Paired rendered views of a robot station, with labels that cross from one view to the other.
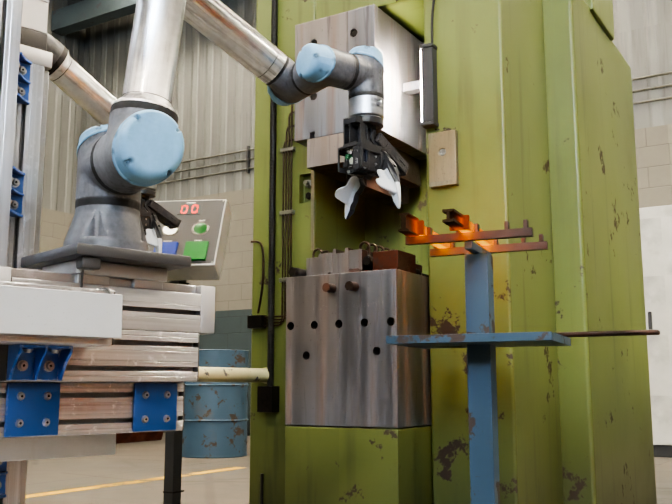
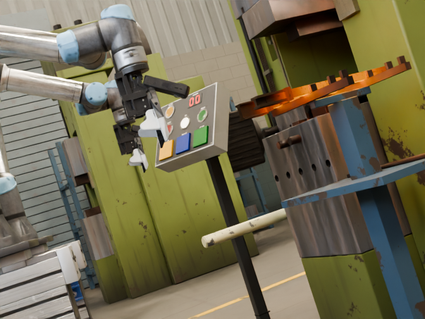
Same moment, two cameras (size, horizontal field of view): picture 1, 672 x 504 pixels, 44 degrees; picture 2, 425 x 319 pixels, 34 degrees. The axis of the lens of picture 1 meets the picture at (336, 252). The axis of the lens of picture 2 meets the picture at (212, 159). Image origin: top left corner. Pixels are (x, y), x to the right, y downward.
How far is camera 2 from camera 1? 1.17 m
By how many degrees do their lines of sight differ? 35
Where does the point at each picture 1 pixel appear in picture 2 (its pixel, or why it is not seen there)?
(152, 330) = (26, 297)
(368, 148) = (131, 98)
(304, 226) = (281, 80)
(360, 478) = (353, 297)
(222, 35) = (12, 52)
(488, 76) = not seen: outside the picture
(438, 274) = (373, 98)
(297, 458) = (314, 283)
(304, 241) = not seen: hidden behind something
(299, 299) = (274, 156)
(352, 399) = (328, 232)
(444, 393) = (411, 204)
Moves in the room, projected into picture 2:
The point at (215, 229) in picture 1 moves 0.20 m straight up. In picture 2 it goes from (211, 112) to (196, 64)
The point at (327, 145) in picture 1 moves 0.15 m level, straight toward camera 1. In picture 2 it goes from (253, 16) to (231, 14)
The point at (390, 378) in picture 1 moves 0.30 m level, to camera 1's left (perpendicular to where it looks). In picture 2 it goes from (343, 212) to (264, 233)
